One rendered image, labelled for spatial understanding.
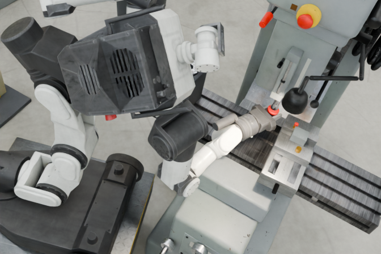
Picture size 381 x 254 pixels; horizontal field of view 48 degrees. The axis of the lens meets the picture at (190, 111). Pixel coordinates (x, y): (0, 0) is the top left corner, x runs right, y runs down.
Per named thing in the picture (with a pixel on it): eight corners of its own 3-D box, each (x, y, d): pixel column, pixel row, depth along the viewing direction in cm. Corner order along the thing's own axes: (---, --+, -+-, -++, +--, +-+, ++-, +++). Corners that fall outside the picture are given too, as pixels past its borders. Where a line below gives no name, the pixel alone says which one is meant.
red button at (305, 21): (308, 33, 108) (313, 20, 105) (293, 26, 109) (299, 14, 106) (312, 26, 110) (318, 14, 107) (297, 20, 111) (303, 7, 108)
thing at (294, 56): (279, 102, 147) (300, 57, 131) (269, 97, 148) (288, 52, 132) (283, 95, 149) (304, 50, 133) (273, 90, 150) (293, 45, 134)
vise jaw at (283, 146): (306, 167, 169) (309, 161, 166) (271, 150, 171) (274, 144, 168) (310, 156, 172) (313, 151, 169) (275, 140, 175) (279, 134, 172)
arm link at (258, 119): (279, 119, 163) (257, 132, 157) (272, 135, 170) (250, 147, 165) (258, 98, 169) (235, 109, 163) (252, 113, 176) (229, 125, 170)
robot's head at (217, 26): (191, 54, 114) (219, 50, 111) (191, 24, 116) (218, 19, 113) (199, 62, 119) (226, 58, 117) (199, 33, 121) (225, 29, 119)
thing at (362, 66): (362, 82, 124) (364, 79, 123) (358, 81, 124) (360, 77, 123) (364, 46, 135) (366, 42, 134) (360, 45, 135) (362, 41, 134)
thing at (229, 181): (261, 224, 180) (269, 211, 171) (190, 183, 187) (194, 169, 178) (300, 144, 210) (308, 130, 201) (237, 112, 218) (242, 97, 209)
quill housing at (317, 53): (303, 111, 150) (340, 42, 125) (250, 85, 154) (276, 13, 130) (319, 80, 161) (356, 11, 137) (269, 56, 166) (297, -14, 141)
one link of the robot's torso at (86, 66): (65, 147, 118) (179, 135, 103) (26, 25, 111) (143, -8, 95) (121, 114, 144) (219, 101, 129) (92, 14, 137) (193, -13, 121)
